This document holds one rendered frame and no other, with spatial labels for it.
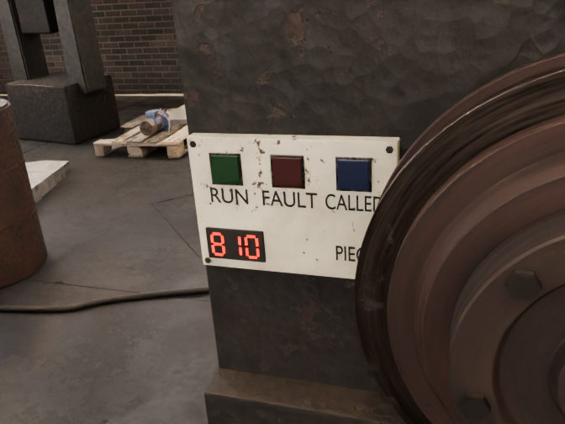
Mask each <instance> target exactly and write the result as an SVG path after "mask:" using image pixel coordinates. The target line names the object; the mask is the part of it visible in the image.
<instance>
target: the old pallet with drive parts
mask: <svg viewBox="0 0 565 424"><path fill-rule="evenodd" d="M161 110H164V111H165V112H166V113H168V114H169V113H170V112H171V111H173V110H175V109H169V110H166V109H161ZM144 119H147V118H146V117H145V114H143V115H141V116H140V117H138V118H136V119H133V120H132V121H130V122H128V123H126V124H124V125H122V126H120V127H123V128H124V129H125V131H124V134H123V135H121V136H120V137H118V138H116V139H100V140H97V141H95V142H94V143H93V144H94V149H95V153H96V156H106V155H108V154H109V153H111V152H113V151H116V150H117V149H119V148H120V147H122V146H127V151H128V153H129V157H144V156H146V155H148V154H150V153H151V152H153V151H154V150H156V149H157V148H159V147H160V146H167V148H166V149H167V155H168V158H180V157H181V156H183V155H184V154H186V153H187V152H188V147H187V144H186V145H184V141H183V140H184V139H186V138H187V137H188V128H187V125H171V126H172V128H171V129H170V131H169V132H168V131H162V130H158V131H157V132H156V133H154V134H152V135H143V134H142V133H141V132H140V128H139V125H140V122H141V121H142V120H144ZM152 136H154V137H152ZM151 137H152V138H151ZM148 139H149V140H148Z"/></svg>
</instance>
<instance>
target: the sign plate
mask: <svg viewBox="0 0 565 424"><path fill-rule="evenodd" d="M187 147H188V153H189V160H190V167H191V173H192V180H193V192H194V198H195V204H196V210H197V217H198V229H199V236H200V242H201V249H202V255H203V264H204V265H212V266H221V267H230V268H247V269H255V270H265V271H273V272H282V273H299V274H308V275H317V276H326V277H334V278H351V279H355V277H356V265H357V261H358V257H359V253H360V250H361V246H362V241H363V238H364V236H365V233H366V231H367V228H368V225H369V223H370V220H371V218H372V216H373V213H374V211H375V209H376V208H377V205H378V201H379V199H380V197H381V195H382V192H383V190H384V188H385V186H386V184H387V182H388V180H389V178H390V176H391V175H392V173H393V171H394V169H395V168H396V166H397V165H398V164H399V152H400V139H399V138H398V137H372V136H334V135H258V134H219V133H192V134H191V135H189V136H188V137H187ZM211 155H216V156H238V162H239V170H240V184H232V183H214V181H213V174H212V167H211V159H210V156H211ZM273 157H289V158H301V165H302V180H303V187H302V188H300V187H283V186H274V185H273V173H272V158H273ZM338 160H363V161H369V190H368V191H367V190H350V189H338V164H337V161H338ZM213 232H217V233H220V235H221V236H224V243H222V242H221V236H216V235H213ZM210 235H213V238H214V242H215V243H222V246H224V249H225V254H224V253H223V250H222V246H216V245H214V251H215V252H212V245H213V244H214V242H211V238H210ZM247 235H249V236H255V237H256V238H258V245H259V246H256V238H248V237H247ZM238 237H240V240H241V245H239V242H238ZM245 237H247V244H248V246H246V245H245ZM239 247H241V249H242V255H240V250H239ZM246 248H248V252H249V256H253V257H257V255H256V249H259V254H260V256H259V257H257V259H253V258H249V256H247V255H246ZM215 253H223V256H215Z"/></svg>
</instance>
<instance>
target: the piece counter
mask: <svg viewBox="0 0 565 424"><path fill-rule="evenodd" d="M213 235H216V236H221V235H220V233H217V232H213ZM213 235H210V238H211V242H214V238H213ZM247 237H248V238H256V237H255V236H249V235H247ZM247 237H245V245H246V246H248V244H247ZM221 242H222V243H224V236H221ZM222 243H215V242H214V244H213V245H212V252H215V251H214V245H216V246H222ZM256 246H259V245H258V238H256ZM222 250H223V253H224V254H225V249H224V246H222ZM223 253H215V256H223ZM246 255H247V256H249V252H248V248H246ZM256 255H257V257H259V256H260V254H259V249H256ZM257 257H253V256H249V258H253V259H257Z"/></svg>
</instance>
